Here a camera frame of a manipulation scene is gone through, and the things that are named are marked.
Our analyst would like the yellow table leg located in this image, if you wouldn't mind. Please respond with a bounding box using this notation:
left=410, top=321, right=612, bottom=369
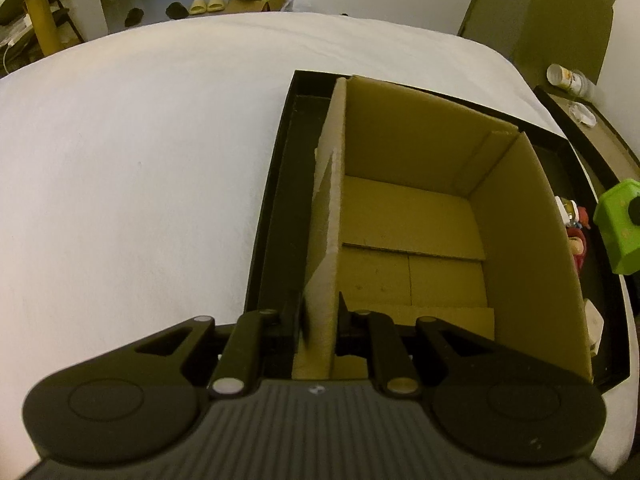
left=21, top=0, right=64, bottom=58

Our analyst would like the instant noodle cup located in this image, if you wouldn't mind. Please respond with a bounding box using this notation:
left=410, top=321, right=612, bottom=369
left=546, top=63, right=576, bottom=89

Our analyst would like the dark nightstand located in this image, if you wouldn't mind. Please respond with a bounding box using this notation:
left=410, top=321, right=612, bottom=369
left=532, top=82, right=640, bottom=193

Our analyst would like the brown cardboard box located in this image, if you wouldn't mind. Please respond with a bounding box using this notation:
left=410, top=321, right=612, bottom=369
left=291, top=76, right=595, bottom=386

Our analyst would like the olive headboard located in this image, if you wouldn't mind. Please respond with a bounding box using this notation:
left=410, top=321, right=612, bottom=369
left=457, top=0, right=616, bottom=81

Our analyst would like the white face mask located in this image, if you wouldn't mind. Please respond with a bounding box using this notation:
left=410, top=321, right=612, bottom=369
left=570, top=101, right=599, bottom=126

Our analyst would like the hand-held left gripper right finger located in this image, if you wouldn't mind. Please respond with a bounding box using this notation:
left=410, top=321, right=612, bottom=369
left=336, top=291, right=506, bottom=401

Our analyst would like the blue cube dog toy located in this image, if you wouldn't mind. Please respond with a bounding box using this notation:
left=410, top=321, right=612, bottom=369
left=584, top=299, right=606, bottom=357

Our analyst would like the green hexagonal box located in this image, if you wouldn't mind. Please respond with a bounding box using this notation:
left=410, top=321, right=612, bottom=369
left=593, top=178, right=640, bottom=276

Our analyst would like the red doll figure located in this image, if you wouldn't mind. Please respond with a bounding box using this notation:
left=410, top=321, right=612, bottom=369
left=565, top=226, right=592, bottom=274

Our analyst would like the black shallow tray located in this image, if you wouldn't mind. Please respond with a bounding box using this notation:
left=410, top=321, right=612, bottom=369
left=243, top=70, right=632, bottom=394

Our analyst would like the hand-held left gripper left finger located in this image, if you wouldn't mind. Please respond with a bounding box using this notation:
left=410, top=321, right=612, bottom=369
left=132, top=305, right=307, bottom=401

